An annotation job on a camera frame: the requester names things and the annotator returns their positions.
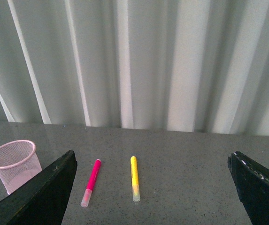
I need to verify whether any pink highlighter pen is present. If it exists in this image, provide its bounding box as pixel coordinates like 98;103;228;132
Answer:
80;159;101;208

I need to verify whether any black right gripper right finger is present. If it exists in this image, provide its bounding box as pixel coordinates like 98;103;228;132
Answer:
228;151;269;225

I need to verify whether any white pleated curtain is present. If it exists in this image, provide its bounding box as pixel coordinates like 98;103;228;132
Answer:
0;0;269;135

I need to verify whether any yellow highlighter pen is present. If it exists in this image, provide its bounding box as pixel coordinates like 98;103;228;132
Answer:
130;156;140;202

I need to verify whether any pink mesh cup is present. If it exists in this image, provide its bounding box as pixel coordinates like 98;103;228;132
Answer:
0;140;42;195

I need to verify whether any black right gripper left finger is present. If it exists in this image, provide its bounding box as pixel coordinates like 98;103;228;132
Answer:
0;150;76;225

